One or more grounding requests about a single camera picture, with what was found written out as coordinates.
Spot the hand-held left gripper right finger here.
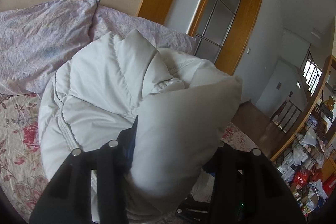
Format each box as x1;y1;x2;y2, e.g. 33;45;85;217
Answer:
203;140;307;224

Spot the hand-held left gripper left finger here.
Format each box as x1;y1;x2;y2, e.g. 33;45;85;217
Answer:
29;116;139;224

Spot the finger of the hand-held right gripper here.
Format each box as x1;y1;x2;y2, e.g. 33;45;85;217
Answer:
176;196;214;221

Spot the white down jacket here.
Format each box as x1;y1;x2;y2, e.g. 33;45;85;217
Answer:
38;29;243;223

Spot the dark wooden stair railing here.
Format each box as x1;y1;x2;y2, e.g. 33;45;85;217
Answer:
270;91;303;133

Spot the pile of bags and packets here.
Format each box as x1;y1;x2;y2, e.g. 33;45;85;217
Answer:
277;116;336;218

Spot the wooden shelf unit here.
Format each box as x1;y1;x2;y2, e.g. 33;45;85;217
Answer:
270;55;336;219

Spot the floral bedsheet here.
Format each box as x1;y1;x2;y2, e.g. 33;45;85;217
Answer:
0;92;261;224

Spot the bright window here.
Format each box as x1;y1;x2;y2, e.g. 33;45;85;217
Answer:
303;59;323;93

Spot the left lilac pillow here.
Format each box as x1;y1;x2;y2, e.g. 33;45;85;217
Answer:
0;0;197;96

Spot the frosted glass door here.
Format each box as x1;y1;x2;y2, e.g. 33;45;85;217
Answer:
194;0;244;63

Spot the wide wooden door frame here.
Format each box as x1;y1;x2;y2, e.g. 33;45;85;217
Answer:
187;0;264;76

